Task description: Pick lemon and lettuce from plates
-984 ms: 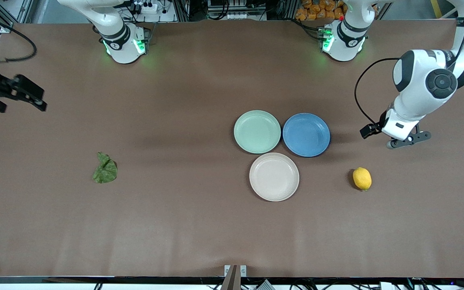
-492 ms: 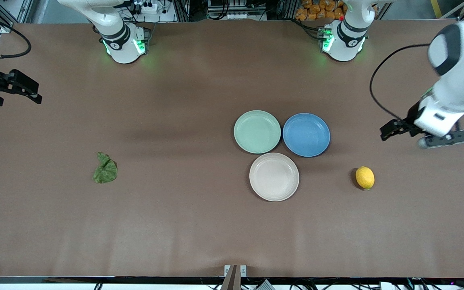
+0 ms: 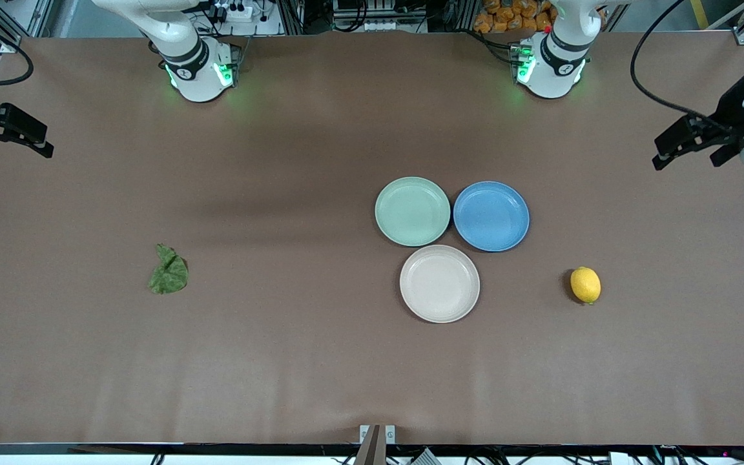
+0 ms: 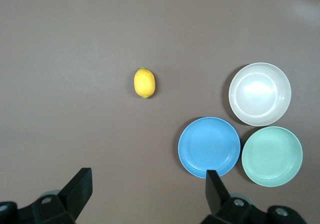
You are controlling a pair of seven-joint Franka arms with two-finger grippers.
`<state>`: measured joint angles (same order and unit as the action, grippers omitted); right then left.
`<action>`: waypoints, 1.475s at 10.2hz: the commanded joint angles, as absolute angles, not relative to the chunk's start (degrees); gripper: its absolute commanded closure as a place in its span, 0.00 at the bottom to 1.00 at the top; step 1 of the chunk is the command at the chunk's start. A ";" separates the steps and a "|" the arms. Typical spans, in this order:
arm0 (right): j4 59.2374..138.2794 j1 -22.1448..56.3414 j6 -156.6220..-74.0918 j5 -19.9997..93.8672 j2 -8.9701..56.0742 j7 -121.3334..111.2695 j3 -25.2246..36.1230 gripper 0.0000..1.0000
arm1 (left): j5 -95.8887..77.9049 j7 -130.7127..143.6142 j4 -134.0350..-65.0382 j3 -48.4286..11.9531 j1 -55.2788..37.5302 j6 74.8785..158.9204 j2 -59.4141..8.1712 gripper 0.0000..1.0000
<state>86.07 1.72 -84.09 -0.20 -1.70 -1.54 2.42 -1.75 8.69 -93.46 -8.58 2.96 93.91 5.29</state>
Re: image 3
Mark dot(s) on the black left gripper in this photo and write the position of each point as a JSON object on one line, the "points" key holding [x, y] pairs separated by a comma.
{"points": [[730, 108]]}

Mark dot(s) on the yellow lemon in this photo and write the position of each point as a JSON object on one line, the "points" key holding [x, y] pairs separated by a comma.
{"points": [[586, 285]]}

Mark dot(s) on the green lettuce leaf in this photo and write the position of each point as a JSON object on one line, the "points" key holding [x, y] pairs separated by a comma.
{"points": [[170, 274]]}

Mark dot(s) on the blue plate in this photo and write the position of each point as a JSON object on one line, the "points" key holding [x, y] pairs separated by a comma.
{"points": [[491, 216]]}

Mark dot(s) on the orange snack bags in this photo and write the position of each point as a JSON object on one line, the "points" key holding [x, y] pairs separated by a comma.
{"points": [[514, 16]]}

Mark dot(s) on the white power strip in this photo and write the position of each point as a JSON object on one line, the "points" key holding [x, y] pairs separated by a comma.
{"points": [[237, 11]]}

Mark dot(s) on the light green plate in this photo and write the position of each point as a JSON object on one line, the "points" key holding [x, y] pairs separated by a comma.
{"points": [[413, 212]]}

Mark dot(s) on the beige plate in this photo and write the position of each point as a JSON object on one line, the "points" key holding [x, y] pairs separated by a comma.
{"points": [[440, 284]]}

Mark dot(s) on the metal table edge bracket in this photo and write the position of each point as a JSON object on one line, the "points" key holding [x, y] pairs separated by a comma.
{"points": [[377, 436]]}

